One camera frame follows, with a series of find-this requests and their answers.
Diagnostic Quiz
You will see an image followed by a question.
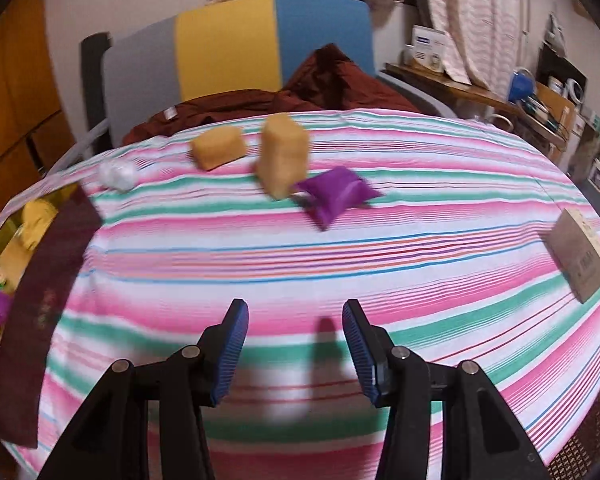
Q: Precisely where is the yellow knitted sock roll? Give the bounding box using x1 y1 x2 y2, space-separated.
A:
20 198 58 250

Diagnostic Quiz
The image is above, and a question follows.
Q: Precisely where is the white blue product box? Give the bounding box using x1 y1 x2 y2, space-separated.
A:
412 25 446 73

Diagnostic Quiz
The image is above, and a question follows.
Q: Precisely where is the dark red garment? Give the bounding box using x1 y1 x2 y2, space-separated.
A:
122 44 419 145

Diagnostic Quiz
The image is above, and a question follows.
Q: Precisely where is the white bed rail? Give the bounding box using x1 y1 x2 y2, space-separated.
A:
46 118 109 177

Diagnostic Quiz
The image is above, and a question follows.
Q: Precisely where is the tall tan sponge block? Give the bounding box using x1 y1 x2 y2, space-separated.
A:
256 113 310 200

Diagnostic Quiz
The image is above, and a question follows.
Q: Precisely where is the wooden side table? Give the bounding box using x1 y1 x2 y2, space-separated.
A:
385 63 567 160

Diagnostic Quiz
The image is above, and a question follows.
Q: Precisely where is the pink patterned curtain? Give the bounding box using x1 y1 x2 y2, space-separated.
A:
427 0 520 99

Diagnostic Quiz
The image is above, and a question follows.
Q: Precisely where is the white plastic bag ball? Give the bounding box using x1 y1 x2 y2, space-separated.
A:
98 159 140 193

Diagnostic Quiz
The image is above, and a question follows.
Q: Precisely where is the large tan sponge block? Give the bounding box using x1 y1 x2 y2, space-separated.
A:
0 236 32 292

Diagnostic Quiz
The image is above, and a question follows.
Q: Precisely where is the small tan sponge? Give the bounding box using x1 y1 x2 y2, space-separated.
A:
190 126 248 171

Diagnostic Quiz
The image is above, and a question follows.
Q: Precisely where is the brown cardboard box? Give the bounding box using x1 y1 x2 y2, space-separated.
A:
545 208 600 302

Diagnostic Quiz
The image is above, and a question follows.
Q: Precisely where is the striped pink green bedspread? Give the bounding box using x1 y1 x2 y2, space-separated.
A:
7 110 600 479

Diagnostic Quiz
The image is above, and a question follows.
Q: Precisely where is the grey yellow blue headboard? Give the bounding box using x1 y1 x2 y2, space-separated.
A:
102 0 376 146

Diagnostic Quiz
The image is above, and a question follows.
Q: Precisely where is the blue desk fan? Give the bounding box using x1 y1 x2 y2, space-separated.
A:
507 66 535 103

